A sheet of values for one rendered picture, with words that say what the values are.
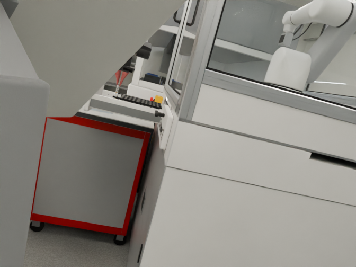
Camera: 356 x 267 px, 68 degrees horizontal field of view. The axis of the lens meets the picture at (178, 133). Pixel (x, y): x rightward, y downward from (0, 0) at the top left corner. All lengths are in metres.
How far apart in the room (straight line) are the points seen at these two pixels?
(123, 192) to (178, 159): 0.82
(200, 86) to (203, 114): 0.08
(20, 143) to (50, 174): 1.33
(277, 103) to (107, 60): 0.53
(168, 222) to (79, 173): 0.80
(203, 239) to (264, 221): 0.20
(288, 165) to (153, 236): 0.47
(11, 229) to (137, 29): 0.27
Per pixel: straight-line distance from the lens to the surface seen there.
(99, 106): 1.16
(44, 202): 1.66
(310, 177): 0.92
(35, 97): 0.25
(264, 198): 0.88
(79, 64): 0.39
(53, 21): 0.33
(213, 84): 0.73
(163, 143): 0.83
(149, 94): 2.07
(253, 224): 0.91
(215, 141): 0.76
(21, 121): 0.25
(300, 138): 0.86
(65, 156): 1.52
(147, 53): 1.22
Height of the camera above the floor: 1.05
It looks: 12 degrees down
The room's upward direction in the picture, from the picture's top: 15 degrees clockwise
